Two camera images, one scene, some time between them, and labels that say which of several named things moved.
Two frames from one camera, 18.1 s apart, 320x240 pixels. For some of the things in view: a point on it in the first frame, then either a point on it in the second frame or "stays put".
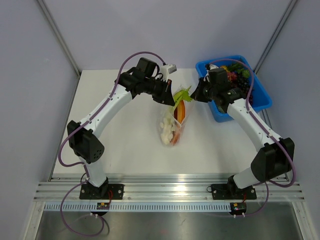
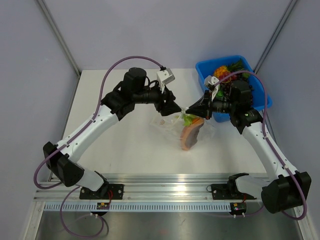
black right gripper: (197, 95) -> (201, 108)
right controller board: (238, 208) stays put
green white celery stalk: (167, 125) -> (188, 119)
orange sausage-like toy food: (179, 115) -> (189, 135)
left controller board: (104, 205) stays put
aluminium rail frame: (164, 187) stays put
